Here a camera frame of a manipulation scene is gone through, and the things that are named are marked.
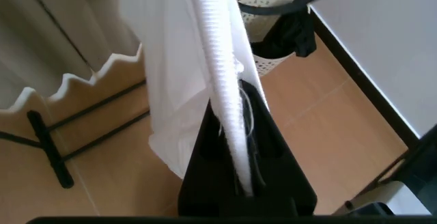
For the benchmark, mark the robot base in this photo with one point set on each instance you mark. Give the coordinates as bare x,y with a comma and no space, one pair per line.
392,196

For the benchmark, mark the beige curtain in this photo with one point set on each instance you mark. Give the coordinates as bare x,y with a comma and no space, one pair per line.
51,29

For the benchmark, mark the white t-shirt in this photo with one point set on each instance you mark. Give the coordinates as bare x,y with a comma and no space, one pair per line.
170,63

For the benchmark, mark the black clothes rack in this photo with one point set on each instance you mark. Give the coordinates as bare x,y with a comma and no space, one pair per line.
51,149

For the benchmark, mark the black shorts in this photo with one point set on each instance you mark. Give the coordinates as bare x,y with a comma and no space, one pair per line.
283,36

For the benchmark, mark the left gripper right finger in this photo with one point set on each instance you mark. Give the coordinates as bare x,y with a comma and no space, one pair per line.
280,176

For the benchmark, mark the white laundry basket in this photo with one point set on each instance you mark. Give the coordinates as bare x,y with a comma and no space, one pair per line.
269,65

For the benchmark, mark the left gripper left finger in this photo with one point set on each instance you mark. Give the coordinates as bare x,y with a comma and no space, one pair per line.
205,169

